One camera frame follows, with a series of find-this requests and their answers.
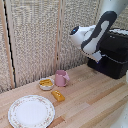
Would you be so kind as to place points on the black air fryer body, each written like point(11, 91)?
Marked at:
point(116, 48)

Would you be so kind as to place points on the small white floral bowl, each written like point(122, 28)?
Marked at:
point(46, 86)

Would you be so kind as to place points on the black air fryer drawer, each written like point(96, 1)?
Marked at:
point(105, 68)

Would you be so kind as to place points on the yellow bread loaf toy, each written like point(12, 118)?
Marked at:
point(58, 96)

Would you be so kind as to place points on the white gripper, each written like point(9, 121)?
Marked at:
point(97, 56)

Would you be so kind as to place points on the pink mug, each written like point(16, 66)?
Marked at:
point(61, 79)

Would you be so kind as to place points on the white floral rimmed plate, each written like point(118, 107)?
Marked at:
point(31, 111)

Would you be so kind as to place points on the yellow food in bowl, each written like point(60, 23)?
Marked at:
point(46, 82)

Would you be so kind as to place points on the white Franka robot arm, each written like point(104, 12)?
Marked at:
point(95, 31)

